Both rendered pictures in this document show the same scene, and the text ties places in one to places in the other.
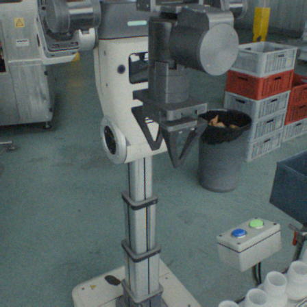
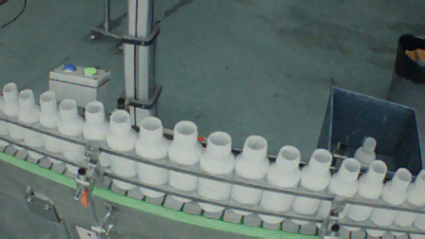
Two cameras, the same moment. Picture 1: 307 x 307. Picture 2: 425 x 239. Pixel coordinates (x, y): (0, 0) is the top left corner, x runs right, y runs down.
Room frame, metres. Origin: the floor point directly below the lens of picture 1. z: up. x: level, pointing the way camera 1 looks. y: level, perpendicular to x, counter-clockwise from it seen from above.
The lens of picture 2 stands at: (0.20, -0.99, 1.69)
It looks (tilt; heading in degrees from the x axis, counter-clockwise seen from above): 41 degrees down; 42
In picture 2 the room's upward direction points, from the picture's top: 5 degrees clockwise
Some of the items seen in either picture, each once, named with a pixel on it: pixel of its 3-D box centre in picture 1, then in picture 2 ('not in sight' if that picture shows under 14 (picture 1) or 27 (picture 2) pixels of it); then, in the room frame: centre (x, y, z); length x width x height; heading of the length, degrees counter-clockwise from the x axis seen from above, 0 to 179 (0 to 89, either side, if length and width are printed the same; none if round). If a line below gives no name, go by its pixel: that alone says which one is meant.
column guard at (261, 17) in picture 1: (260, 25); not in sight; (10.51, -3.34, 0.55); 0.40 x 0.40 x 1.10; 32
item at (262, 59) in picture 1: (262, 57); not in sight; (3.20, -1.08, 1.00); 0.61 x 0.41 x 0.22; 129
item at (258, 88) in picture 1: (260, 79); not in sight; (3.20, -1.08, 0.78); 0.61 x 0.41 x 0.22; 128
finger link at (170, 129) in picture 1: (173, 134); not in sight; (0.43, -0.03, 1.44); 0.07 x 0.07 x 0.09; 32
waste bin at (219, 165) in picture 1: (221, 151); (415, 96); (2.50, -0.59, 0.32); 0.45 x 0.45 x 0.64
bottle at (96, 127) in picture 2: not in sight; (98, 140); (0.52, -0.42, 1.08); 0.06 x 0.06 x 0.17
